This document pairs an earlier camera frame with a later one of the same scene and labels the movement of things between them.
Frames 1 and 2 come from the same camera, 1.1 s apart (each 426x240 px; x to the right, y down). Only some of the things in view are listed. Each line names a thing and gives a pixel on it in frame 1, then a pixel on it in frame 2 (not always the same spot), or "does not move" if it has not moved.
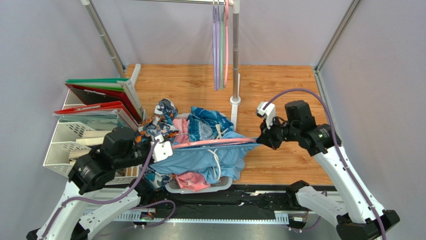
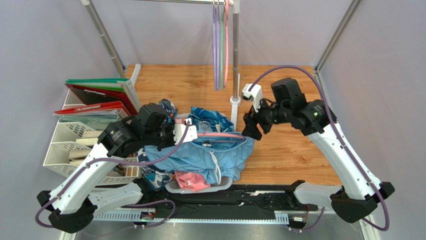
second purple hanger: (217, 45) does not move
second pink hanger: (227, 12) does not move
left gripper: (147, 142) to (170, 126)
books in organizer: (95, 138) does not move
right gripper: (266, 136) to (256, 118)
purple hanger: (216, 44) does not move
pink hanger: (186, 145) to (222, 134)
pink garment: (192, 181) does not move
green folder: (112, 83) does not move
